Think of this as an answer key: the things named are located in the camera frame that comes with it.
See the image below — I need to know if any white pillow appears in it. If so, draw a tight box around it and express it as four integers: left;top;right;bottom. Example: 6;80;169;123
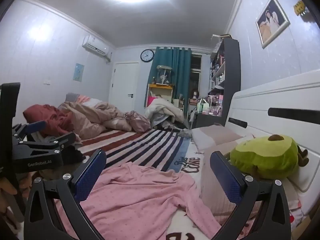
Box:
285;150;320;193

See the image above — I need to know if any pink dotted garment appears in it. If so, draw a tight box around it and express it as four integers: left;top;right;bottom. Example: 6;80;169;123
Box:
54;161;237;240

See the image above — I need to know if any white bed headboard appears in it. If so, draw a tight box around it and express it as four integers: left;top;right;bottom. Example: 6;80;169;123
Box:
225;70;320;215

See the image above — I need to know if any pink floral cloth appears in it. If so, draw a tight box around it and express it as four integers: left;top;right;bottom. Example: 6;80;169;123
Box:
124;110;150;133

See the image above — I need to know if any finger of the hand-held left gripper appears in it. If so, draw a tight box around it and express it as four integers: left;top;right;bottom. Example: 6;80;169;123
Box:
15;132;77;159
12;120;48;143

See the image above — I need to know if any round wall clock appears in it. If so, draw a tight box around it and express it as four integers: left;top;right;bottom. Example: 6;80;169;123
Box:
140;49;155;62

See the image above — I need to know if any window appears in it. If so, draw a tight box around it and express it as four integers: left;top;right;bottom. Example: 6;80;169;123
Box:
190;55;202;85

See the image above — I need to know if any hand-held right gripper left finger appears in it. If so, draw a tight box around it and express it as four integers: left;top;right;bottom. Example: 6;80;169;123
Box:
24;149;108;240

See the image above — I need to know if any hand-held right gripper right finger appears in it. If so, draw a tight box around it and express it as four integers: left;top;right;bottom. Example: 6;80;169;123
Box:
209;151;292;240

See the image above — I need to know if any cosmetics clutter on desk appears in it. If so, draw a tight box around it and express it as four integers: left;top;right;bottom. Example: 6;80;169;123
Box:
189;90;225;117

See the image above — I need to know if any blue wall poster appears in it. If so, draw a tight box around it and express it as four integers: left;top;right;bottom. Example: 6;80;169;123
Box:
74;63;85;82

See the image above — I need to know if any pile of white bedding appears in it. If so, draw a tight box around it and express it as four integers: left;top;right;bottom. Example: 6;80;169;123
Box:
145;97;185;128

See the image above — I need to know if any person's left hand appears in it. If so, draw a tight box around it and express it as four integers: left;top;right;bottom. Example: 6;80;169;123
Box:
0;171;33;198

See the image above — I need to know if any white door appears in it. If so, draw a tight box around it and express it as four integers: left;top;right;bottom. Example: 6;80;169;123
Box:
109;62;140;113

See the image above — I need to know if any large beige pink pillow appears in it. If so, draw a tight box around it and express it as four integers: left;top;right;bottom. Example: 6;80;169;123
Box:
200;135;255;217

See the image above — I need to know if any teal curtain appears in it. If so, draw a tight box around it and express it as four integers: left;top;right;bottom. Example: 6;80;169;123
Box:
147;46;192;105

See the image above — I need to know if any white air conditioner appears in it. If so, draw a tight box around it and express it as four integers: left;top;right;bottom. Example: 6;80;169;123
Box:
82;35;112;62

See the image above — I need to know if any beige duvet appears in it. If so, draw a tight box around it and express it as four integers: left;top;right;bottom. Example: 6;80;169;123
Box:
57;101;133;140

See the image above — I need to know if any yellow shelf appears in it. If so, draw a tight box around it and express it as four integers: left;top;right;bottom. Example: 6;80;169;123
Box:
147;84;174;105

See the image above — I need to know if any striped printed bed sheet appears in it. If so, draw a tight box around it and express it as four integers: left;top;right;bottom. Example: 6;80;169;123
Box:
32;124;253;240

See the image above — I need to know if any red cloth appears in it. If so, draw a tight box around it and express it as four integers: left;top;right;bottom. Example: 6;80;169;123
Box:
23;104;75;138

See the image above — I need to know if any glass display case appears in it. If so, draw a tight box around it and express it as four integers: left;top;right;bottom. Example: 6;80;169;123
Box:
156;65;173;85

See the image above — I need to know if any dark tall bookshelf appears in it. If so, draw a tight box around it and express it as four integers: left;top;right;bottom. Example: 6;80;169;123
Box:
209;34;241;130

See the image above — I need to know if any small beige pink pillow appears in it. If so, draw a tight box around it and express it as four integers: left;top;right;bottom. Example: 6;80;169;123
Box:
191;124;244;153

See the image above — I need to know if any white framed photo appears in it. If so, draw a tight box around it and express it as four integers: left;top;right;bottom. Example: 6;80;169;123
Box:
255;0;291;49

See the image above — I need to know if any green avocado plush toy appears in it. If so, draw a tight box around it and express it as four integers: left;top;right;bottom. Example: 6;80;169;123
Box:
229;134;309;179

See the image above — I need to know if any yellow wall ornament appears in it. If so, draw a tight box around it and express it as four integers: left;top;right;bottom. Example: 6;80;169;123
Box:
294;0;306;15

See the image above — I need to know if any grey pink pillow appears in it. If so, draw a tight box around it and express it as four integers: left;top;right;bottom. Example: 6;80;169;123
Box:
65;92;103;105

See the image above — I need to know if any black cloth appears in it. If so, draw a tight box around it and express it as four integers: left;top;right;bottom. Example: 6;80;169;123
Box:
60;145;87;167

